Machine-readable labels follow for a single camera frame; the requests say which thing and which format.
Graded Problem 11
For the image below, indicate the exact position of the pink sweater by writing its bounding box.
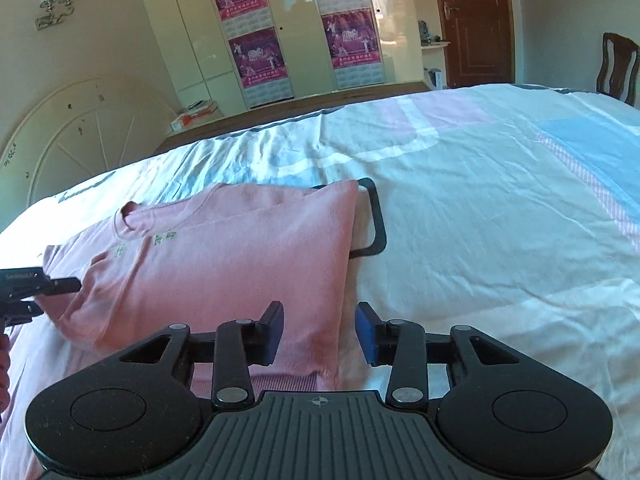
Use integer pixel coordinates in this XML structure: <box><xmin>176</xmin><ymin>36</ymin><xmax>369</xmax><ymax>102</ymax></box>
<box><xmin>37</xmin><ymin>180</ymin><xmax>359</xmax><ymax>389</ymax></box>

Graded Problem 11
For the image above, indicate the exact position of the person left hand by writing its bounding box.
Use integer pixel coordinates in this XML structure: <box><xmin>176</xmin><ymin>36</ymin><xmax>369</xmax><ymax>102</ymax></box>
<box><xmin>0</xmin><ymin>334</ymin><xmax>11</xmax><ymax>412</ymax></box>

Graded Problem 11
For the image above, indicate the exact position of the cream round headboard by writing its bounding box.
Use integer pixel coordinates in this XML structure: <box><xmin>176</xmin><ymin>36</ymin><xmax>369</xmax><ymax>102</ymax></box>
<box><xmin>1</xmin><ymin>76</ymin><xmax>176</xmax><ymax>228</ymax></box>

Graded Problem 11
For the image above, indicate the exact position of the patterned bed sheet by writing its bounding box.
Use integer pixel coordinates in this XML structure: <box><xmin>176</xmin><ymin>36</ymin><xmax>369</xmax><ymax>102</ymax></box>
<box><xmin>1</xmin><ymin>84</ymin><xmax>639</xmax><ymax>479</ymax></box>

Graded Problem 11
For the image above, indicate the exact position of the orange white box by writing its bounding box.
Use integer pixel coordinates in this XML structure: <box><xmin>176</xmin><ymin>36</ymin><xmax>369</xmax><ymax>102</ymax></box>
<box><xmin>170</xmin><ymin>100</ymin><xmax>224</xmax><ymax>132</ymax></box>

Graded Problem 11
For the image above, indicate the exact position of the lower left pink poster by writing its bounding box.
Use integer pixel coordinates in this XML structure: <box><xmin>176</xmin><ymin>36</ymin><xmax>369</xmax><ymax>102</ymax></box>
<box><xmin>229</xmin><ymin>27</ymin><xmax>293</xmax><ymax>108</ymax></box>

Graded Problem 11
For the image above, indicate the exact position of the cream wardrobe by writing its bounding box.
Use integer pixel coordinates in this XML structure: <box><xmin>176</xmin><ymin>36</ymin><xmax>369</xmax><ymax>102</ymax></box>
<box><xmin>143</xmin><ymin>0</ymin><xmax>423</xmax><ymax>116</ymax></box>

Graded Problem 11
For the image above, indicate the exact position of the lower right pink poster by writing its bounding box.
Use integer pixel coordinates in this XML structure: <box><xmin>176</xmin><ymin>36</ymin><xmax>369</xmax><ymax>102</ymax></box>
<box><xmin>321</xmin><ymin>8</ymin><xmax>385</xmax><ymax>90</ymax></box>

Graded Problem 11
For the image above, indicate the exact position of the dark wooden chair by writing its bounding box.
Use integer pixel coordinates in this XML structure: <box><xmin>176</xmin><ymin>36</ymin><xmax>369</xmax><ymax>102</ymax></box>
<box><xmin>596</xmin><ymin>32</ymin><xmax>639</xmax><ymax>106</ymax></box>

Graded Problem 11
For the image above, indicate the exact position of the corner shelf unit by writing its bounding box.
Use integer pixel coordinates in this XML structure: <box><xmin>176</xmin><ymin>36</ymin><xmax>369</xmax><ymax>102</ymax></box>
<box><xmin>413</xmin><ymin>0</ymin><xmax>450</xmax><ymax>90</ymax></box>

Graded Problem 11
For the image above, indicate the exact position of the dark brown wooden door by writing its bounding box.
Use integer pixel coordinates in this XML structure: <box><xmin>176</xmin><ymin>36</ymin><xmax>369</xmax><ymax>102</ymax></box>
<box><xmin>439</xmin><ymin>0</ymin><xmax>514</xmax><ymax>88</ymax></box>

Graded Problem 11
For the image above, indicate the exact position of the dark wooden bed frame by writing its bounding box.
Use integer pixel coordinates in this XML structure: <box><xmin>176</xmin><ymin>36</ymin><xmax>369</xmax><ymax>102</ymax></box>
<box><xmin>153</xmin><ymin>81</ymin><xmax>431</xmax><ymax>155</ymax></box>

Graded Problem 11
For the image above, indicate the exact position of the wall sconce lamp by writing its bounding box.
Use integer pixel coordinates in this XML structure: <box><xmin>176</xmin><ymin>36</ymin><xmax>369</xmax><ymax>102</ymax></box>
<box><xmin>35</xmin><ymin>0</ymin><xmax>75</xmax><ymax>30</ymax></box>

